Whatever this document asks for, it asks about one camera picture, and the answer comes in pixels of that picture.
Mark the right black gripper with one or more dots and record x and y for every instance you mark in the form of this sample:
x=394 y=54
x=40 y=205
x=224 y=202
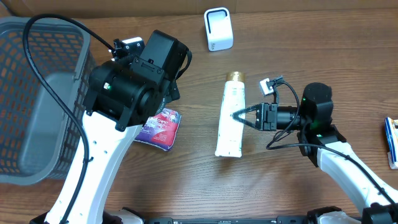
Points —
x=267 y=114

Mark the white cream tube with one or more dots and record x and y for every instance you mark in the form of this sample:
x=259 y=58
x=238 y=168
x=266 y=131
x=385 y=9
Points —
x=230 y=131

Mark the red purple pad pack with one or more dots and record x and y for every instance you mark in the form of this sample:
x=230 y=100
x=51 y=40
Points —
x=160 y=130

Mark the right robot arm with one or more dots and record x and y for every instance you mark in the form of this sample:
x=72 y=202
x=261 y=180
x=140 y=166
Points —
x=309 y=127

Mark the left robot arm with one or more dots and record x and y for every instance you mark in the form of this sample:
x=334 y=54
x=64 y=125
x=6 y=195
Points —
x=122 y=95

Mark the white barcode scanner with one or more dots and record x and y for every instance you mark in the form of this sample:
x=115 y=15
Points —
x=219 y=31

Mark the grey plastic shopping basket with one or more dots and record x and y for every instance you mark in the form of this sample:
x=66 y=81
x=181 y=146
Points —
x=38 y=140

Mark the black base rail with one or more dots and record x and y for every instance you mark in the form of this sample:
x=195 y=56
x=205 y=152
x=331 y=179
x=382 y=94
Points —
x=278 y=220

